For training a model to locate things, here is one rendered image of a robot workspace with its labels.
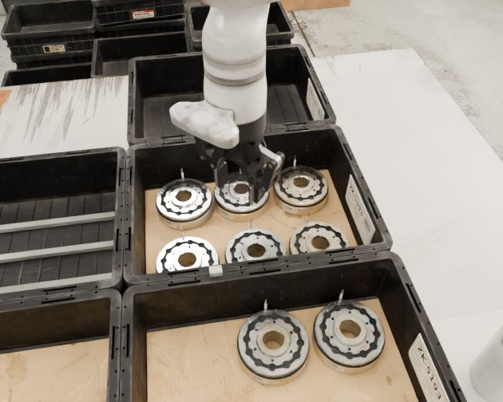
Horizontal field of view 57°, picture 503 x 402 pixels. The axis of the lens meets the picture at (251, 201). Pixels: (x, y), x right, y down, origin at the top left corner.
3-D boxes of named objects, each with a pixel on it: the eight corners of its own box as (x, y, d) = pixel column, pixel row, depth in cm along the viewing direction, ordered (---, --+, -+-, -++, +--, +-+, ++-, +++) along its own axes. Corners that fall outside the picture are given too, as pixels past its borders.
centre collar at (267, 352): (286, 322, 68) (286, 320, 68) (294, 354, 65) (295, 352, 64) (253, 328, 67) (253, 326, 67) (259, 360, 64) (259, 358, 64)
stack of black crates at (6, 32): (113, 60, 249) (97, -3, 223) (112, 92, 229) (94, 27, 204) (35, 68, 244) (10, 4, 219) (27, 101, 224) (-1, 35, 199)
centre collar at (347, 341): (361, 313, 69) (362, 311, 69) (370, 344, 66) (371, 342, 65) (329, 317, 69) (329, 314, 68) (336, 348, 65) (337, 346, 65)
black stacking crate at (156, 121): (298, 87, 117) (302, 45, 108) (330, 167, 97) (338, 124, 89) (139, 102, 113) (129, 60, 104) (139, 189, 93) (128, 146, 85)
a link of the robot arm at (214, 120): (166, 123, 54) (159, 77, 50) (224, 79, 61) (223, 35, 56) (228, 153, 51) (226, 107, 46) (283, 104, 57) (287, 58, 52)
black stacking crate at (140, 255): (330, 168, 97) (338, 125, 89) (379, 289, 78) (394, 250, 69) (139, 191, 93) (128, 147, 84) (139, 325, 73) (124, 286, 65)
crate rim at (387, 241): (338, 132, 90) (339, 122, 88) (394, 258, 70) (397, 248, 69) (128, 154, 86) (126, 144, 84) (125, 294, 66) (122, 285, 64)
